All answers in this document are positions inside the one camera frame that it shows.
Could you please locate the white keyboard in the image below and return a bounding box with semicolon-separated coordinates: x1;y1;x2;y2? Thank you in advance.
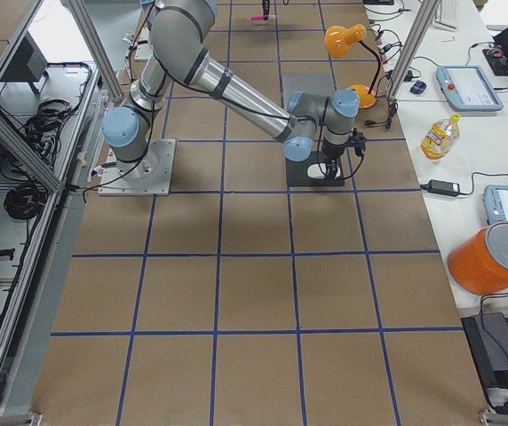
433;0;457;31

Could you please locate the orange desk lamp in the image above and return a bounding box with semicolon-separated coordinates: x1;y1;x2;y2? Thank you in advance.
324;24;382;109

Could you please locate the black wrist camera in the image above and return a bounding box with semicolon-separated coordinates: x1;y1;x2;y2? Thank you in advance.
351;129;367;157

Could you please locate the black power adapter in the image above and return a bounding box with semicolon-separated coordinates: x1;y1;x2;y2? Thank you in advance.
420;179;462;197

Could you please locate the dark blue pouch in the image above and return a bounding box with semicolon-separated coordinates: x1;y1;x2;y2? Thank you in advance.
409;80;427;95

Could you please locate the silver laptop notebook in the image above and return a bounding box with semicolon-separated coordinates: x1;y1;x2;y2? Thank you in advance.
282;73;335;107

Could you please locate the yellow juice bottle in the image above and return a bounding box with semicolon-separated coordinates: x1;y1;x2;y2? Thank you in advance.
420;114;461;160

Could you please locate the lamp power cable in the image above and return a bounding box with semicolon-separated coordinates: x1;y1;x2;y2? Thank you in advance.
361;99;400;131

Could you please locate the blue teach pendant far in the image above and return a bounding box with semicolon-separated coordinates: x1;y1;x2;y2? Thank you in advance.
435;66;504;112

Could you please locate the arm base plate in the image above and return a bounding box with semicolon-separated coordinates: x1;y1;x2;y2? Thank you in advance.
97;138;177;196

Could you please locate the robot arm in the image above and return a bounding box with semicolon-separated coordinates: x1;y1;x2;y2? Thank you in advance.
102;1;366;178

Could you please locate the black box on floor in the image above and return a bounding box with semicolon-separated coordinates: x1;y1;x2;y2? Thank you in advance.
461;312;508;389

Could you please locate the black mousepad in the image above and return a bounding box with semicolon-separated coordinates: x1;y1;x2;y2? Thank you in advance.
285;151;345;188

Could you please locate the white computer mouse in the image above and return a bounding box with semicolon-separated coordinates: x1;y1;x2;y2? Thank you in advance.
306;162;336;180

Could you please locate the orange cylinder container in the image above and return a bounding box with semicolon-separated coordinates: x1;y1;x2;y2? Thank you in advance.
447;221;508;296

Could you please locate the pink marker pen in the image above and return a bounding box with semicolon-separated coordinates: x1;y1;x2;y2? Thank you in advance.
250;14;276;21

